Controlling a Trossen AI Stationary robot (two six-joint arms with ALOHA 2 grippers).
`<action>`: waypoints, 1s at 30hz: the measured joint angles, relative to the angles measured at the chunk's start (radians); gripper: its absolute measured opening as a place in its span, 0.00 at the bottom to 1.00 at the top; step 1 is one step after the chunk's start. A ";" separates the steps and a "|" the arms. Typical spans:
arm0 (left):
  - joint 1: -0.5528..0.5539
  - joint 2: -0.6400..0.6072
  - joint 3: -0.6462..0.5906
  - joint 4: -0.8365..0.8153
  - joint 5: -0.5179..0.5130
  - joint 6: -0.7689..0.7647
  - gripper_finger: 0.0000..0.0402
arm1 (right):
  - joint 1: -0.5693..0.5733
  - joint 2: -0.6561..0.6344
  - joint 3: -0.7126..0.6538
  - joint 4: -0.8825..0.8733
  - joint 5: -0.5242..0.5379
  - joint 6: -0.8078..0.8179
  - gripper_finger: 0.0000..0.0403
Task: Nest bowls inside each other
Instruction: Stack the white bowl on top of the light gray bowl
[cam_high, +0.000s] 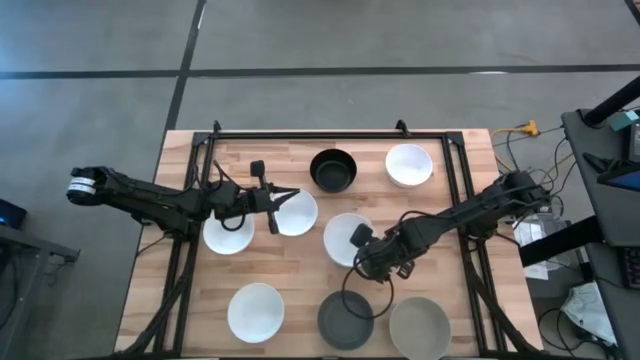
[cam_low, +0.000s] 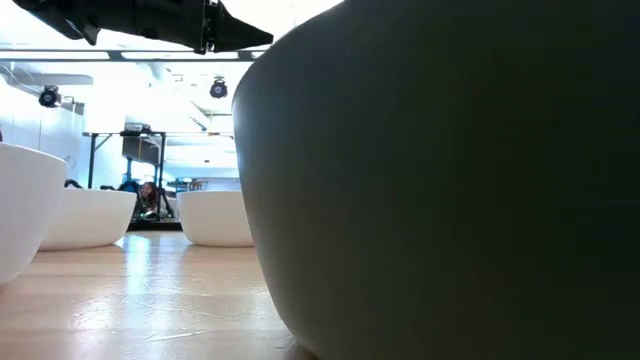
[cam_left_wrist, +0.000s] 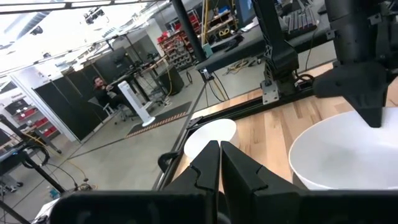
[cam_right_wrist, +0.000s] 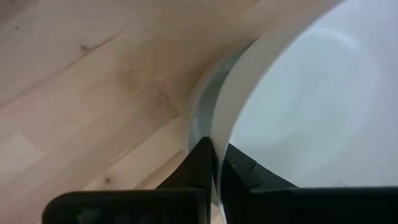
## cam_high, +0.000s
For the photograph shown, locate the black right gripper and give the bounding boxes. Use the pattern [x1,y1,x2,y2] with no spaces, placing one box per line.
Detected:
[348,222,417,284]

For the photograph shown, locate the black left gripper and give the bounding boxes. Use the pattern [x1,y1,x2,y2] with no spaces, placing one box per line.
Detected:
[214,159,302,236]

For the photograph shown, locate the white bowl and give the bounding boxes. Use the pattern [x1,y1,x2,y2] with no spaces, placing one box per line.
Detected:
[226,282,286,345]
[202,212,256,256]
[272,188,320,238]
[322,212,375,269]
[384,143,435,189]

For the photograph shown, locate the black bowl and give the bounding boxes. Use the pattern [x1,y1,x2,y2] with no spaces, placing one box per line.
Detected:
[309,147,359,194]

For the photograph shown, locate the dark grey bowl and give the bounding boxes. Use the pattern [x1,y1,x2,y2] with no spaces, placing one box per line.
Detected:
[316,290,376,352]

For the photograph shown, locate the beige bowl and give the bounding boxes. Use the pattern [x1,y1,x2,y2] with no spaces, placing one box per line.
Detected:
[388,296,453,360]

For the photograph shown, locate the white paper sheets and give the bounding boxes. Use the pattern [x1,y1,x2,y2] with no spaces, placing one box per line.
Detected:
[513,219,551,281]

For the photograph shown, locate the black desk crossbar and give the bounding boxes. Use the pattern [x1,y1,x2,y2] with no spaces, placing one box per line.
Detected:
[518,215,604,267]

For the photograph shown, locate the white plastic bag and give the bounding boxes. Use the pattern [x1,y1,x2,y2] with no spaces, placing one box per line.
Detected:
[559,281,617,347]

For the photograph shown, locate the black side desk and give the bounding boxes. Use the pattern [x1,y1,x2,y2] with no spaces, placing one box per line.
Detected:
[559,107,640,360]

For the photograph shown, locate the black keyboard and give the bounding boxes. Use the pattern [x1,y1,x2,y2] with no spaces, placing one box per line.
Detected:
[621,246,640,291]

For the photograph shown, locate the tablet with blue screen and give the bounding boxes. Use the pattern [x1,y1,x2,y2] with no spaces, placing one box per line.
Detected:
[582,152,640,192]

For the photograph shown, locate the black device with blue light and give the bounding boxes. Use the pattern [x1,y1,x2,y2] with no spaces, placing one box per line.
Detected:
[0,198,29,230]

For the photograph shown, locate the black round pole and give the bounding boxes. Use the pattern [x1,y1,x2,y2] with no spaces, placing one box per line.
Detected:
[582,74,640,127]

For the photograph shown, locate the teal small box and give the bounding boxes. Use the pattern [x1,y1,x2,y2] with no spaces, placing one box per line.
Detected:
[609,110,640,132]

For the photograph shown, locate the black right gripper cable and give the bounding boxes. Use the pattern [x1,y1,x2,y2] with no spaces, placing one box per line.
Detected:
[341,264,396,322]

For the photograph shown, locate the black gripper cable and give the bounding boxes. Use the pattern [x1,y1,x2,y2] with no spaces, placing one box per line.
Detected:
[341,264,396,322]
[213,159,247,233]

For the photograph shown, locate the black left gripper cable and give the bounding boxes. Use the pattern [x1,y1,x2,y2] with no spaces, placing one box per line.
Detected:
[213,159,247,233]

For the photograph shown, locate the black aluminium rig frame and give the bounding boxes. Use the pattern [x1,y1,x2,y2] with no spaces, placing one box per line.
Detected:
[114,119,544,360]

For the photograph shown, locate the yellow extension cable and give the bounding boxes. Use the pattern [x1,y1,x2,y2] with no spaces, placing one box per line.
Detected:
[489,127,576,174]

